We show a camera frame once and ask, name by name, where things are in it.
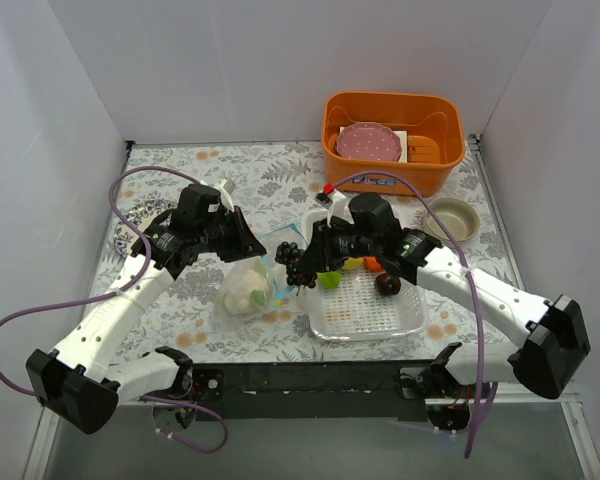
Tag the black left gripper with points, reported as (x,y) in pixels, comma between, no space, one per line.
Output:
(229,233)

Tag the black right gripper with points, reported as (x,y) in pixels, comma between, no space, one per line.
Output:
(323,245)

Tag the yellow pear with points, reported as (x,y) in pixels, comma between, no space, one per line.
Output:
(352,264)

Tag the green starfruit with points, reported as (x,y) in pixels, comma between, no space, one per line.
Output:
(329,280)

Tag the dark grape bunch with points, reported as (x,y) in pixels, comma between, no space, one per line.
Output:
(292,260)

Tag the clear zip top bag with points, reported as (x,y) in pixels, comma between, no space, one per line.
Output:
(265,265)

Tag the white cauliflower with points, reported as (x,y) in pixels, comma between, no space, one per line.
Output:
(245,292)

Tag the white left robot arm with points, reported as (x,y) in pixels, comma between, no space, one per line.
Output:
(77,379)

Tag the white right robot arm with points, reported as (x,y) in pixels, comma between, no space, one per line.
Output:
(547,339)

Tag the orange tangerine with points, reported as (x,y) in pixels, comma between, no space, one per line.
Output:
(372,264)

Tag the white plastic basket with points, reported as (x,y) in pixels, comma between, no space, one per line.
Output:
(354,311)

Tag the pink dotted plate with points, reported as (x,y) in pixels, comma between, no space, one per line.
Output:
(369,141)

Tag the beige ceramic bowl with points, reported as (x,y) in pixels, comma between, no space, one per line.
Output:
(458,217)

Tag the orange soap dish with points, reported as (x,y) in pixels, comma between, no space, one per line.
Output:
(422,150)

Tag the orange plastic tub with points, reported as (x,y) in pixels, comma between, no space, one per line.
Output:
(426,115)

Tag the black base bar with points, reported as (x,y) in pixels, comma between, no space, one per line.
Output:
(347,389)

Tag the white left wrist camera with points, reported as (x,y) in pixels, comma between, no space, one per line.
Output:
(226,188)

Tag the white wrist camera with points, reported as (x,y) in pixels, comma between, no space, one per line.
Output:
(334,201)
(226,188)

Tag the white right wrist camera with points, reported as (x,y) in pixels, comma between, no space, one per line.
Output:
(334,201)

